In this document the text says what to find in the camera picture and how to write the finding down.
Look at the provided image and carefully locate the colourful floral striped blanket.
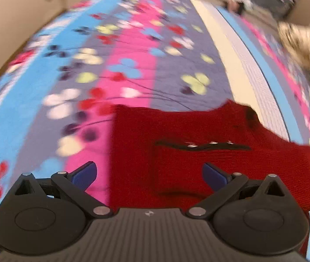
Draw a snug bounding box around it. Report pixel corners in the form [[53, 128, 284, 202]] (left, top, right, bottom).
[[0, 0, 310, 262]]

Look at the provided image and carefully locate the red knit sweater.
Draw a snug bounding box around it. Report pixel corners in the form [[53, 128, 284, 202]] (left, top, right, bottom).
[[108, 99, 310, 257]]

